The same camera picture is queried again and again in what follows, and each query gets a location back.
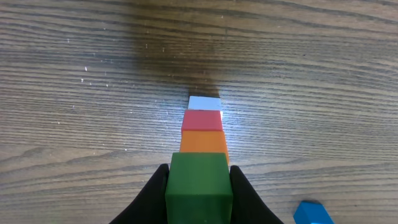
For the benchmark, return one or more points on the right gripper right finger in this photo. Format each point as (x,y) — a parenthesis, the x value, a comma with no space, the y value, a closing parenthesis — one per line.
(248,208)

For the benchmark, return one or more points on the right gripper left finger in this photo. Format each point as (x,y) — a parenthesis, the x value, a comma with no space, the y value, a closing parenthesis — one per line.
(149,205)

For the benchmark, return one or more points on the green cube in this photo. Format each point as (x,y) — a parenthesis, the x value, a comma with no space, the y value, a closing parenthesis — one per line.
(199,183)

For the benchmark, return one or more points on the blue cube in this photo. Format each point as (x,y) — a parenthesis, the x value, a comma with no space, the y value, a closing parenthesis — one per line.
(311,214)

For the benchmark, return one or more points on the orange cube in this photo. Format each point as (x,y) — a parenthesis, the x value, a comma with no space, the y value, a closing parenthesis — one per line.
(203,141)

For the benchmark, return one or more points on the red cube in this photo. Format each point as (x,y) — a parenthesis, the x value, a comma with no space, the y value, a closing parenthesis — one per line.
(202,120)

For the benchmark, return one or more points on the white cube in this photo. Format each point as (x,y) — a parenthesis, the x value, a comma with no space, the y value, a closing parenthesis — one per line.
(204,103)

